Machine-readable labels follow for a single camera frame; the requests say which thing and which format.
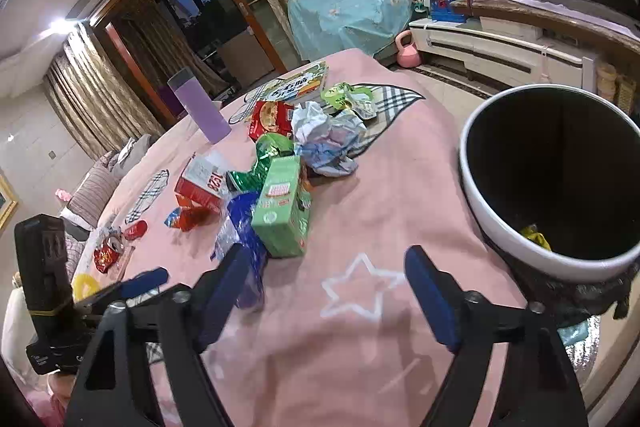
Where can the crushed green soda can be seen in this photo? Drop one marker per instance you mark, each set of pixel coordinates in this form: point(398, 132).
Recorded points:
point(267, 147)

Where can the pink blanket with plaid patches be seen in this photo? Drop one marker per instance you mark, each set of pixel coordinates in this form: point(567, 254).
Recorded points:
point(341, 339)

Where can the yellow ring toy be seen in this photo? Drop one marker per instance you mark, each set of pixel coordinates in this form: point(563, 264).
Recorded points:
point(84, 286)

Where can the green yellow snack bag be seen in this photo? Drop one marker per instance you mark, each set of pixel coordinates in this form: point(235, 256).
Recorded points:
point(346, 96)

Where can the green carton box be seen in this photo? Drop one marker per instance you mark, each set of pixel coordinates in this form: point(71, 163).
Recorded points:
point(281, 216)

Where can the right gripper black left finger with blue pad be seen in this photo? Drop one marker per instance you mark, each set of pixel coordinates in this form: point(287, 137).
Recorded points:
point(114, 384)

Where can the orange blue snack wrapper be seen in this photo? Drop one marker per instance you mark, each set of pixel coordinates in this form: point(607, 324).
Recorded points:
point(186, 218)

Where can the blue plastic wrapper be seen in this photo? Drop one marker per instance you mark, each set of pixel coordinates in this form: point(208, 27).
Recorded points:
point(237, 228)

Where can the striped cushion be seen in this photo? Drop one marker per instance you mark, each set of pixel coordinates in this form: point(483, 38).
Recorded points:
point(92, 195)

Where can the black trash bag liner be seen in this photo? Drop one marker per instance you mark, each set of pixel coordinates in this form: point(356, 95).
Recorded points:
point(568, 302)

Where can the beige patterned curtains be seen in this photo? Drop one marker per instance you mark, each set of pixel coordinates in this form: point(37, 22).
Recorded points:
point(95, 104)

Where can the white blue paper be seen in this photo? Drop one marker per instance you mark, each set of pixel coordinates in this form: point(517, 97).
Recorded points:
point(324, 141)

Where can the red white carton box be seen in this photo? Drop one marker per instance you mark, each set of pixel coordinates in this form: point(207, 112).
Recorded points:
point(203, 181)

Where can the crushed red can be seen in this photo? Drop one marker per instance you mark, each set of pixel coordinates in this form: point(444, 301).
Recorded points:
point(108, 252)

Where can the white tv cabinet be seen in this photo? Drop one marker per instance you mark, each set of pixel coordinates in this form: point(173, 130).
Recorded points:
point(510, 60)

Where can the white round trash bin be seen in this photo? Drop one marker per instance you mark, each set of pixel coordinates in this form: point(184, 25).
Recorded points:
point(551, 174)

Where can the teal covered furniture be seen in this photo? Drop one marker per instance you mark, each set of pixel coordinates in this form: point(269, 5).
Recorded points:
point(323, 27)

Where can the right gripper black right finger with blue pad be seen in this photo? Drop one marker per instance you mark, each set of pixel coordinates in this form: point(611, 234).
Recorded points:
point(538, 386)

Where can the purple tall tumbler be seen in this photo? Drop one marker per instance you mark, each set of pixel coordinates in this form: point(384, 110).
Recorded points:
point(199, 106)

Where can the pink kettlebell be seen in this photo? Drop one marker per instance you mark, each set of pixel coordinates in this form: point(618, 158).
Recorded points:
point(408, 56)

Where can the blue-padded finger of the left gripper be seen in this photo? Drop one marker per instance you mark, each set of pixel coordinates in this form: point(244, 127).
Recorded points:
point(122, 291)

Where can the red snack bag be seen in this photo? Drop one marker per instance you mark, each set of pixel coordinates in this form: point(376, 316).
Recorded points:
point(271, 117)

